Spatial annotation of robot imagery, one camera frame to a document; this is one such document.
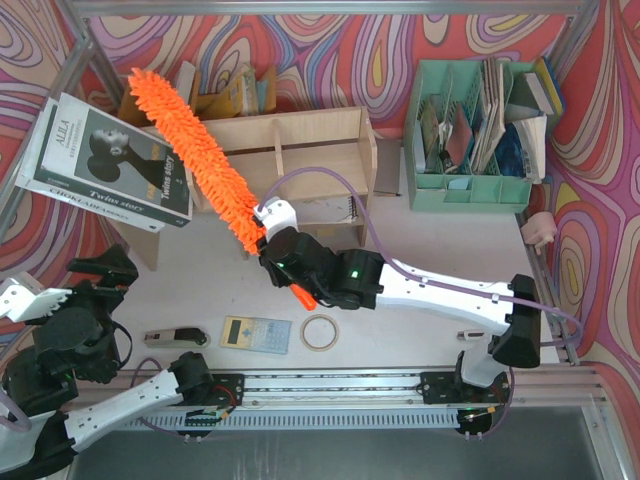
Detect yellow file rack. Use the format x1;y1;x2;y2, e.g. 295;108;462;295
117;64;279;127

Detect mint green desk organizer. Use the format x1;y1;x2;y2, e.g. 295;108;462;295
403;60;531;214

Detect white Chokladfabriken book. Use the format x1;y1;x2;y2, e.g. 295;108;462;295
16;98;165;233

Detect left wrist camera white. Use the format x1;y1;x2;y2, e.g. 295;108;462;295
1;272;72;323

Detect black marker pen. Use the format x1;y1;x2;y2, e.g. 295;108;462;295
456;329;486;341

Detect beige and blue calculator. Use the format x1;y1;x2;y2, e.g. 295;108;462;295
220;316;292;355

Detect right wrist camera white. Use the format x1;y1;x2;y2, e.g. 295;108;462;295
254;196;298;241

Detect clear tape roll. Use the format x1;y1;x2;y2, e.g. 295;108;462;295
300;314;340;353

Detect wooden bookshelf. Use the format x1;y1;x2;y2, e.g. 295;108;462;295
125;107;378;271

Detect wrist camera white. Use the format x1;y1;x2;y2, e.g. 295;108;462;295
1;272;72;323
254;196;298;241

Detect Twins story book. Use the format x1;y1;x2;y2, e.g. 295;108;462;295
33;93;192;227

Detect orange microfiber duster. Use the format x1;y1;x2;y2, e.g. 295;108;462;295
127;67;317;309

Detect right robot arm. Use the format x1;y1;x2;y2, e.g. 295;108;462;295
257;227;541;388

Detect pink piggy figurine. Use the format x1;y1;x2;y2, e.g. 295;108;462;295
520;211;557;255

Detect spiral notebook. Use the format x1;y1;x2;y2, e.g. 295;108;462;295
291;196;358;225

